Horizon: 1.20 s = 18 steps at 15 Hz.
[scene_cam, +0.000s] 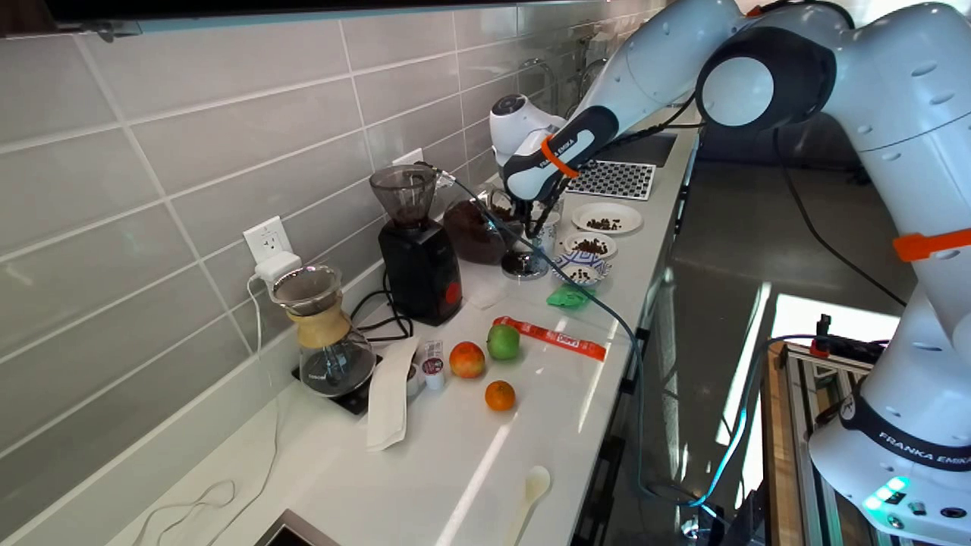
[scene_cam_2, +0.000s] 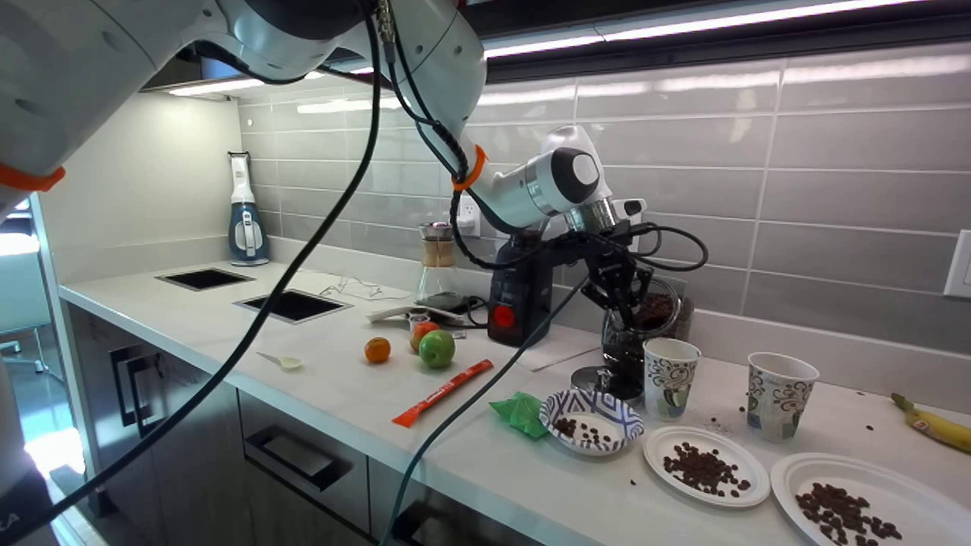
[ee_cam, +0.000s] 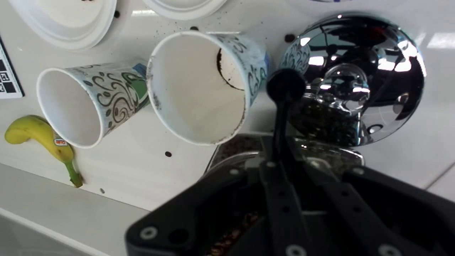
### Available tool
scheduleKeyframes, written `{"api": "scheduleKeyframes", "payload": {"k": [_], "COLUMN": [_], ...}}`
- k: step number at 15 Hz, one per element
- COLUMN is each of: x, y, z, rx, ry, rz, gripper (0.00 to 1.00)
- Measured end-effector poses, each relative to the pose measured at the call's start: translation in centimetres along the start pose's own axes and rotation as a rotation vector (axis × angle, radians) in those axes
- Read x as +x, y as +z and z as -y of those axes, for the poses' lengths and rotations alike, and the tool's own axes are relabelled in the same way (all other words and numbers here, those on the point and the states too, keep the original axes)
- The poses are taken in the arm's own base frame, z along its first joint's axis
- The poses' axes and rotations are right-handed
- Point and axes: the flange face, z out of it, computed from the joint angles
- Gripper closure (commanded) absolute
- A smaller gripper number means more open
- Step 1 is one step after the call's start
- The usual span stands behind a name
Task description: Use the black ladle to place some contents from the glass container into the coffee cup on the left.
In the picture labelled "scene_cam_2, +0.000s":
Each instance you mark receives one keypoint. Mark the black coffee grinder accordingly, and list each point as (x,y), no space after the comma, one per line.
(520,304)

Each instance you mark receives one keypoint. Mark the white outlet with charger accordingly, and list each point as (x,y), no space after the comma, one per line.
(467,227)

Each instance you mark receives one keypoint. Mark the under-cabinet light strip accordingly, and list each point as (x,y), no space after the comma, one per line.
(707,25)

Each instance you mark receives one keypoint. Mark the green cloth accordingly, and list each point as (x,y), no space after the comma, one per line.
(520,413)

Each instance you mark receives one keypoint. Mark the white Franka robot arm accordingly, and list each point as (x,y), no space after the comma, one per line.
(102,61)

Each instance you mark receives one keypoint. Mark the dark upper cabinet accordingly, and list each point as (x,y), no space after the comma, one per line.
(807,41)

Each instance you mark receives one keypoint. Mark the small orange fruit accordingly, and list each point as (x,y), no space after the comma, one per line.
(378,351)

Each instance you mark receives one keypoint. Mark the yellow banana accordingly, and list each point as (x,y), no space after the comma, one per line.
(941,429)

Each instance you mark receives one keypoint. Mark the white paper plate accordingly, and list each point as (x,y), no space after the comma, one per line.
(912,495)
(752,473)

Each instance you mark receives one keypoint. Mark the glass container with coffee beans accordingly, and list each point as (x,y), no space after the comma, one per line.
(626,364)

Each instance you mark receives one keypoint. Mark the patterned paper cup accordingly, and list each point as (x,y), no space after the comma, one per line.
(672,380)
(780,399)

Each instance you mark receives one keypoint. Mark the red orange peach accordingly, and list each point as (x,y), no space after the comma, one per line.
(421,333)

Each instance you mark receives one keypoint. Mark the white wall outlet with plugs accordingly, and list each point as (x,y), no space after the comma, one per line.
(636,208)

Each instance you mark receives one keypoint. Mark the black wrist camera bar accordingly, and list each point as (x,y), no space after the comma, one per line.
(565,242)

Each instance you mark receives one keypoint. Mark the white plastic spoon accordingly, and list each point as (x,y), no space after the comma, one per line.
(285,363)

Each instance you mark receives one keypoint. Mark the orange red strip packet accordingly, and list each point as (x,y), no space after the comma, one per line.
(445,392)

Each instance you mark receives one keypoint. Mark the blue patterned paper bowl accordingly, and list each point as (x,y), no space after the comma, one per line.
(607,405)

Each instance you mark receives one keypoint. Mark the green apple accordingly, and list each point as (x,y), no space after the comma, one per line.
(439,351)

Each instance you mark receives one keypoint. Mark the roasted coffee beans pile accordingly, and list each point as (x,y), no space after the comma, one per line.
(585,433)
(837,510)
(707,470)

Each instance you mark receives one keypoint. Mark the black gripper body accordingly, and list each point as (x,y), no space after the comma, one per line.
(610,267)

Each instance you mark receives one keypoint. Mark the blue white blender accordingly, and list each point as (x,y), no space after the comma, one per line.
(248,238)

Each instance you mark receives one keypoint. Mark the grey base cabinet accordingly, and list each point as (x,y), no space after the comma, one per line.
(202,473)

